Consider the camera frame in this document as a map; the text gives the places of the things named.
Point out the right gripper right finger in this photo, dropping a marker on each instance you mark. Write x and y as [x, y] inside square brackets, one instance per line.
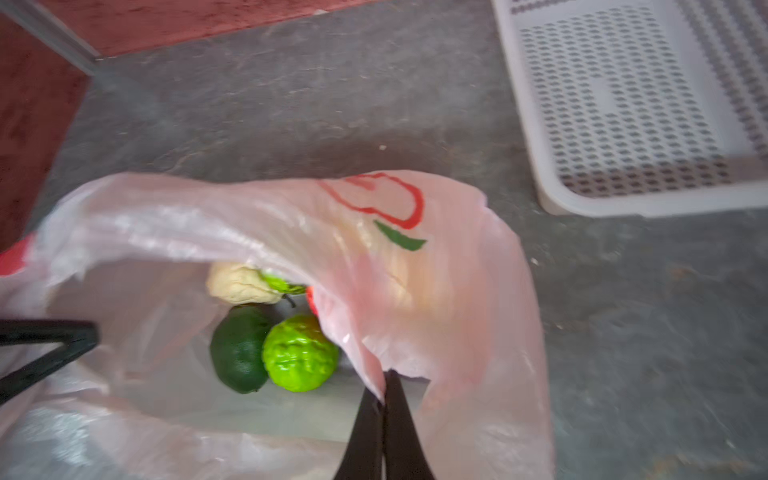
[403, 455]

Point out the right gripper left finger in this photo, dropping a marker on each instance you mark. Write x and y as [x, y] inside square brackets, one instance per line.
[363, 456]

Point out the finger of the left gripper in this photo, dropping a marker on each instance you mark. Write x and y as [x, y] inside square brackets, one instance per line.
[73, 339]

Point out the white perforated plastic basket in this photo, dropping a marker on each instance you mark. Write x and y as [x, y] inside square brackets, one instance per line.
[641, 108]

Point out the bright green bumpy fruit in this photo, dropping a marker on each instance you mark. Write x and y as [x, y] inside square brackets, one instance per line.
[298, 357]

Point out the beige fruit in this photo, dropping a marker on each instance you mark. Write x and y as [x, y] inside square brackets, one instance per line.
[239, 284]

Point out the dark green avocado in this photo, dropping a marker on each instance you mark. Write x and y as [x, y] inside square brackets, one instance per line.
[236, 349]

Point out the left aluminium corner post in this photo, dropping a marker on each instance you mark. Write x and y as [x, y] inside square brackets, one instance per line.
[37, 20]

